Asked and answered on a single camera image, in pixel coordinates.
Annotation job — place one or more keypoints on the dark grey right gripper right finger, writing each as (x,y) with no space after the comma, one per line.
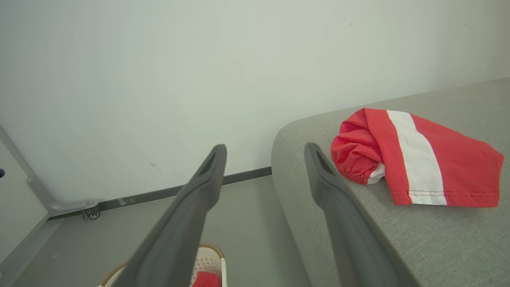
(350,231)

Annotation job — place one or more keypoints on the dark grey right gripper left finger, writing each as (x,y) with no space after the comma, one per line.
(179,227)

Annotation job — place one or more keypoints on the plain red garment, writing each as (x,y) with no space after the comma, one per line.
(206,280)

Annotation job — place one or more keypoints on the red shorts with white stripe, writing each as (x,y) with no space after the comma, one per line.
(458,167)

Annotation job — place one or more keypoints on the grey fabric sofa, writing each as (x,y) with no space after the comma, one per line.
(438,243)

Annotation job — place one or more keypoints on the cream plastic laundry basket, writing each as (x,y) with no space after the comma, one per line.
(209,261)

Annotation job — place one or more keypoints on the small black caster wheel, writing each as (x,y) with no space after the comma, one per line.
(93,214)

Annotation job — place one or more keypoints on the grey floor skirting strip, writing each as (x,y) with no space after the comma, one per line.
(24,251)

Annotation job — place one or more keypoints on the black wall baseboard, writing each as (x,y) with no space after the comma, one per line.
(139,198)

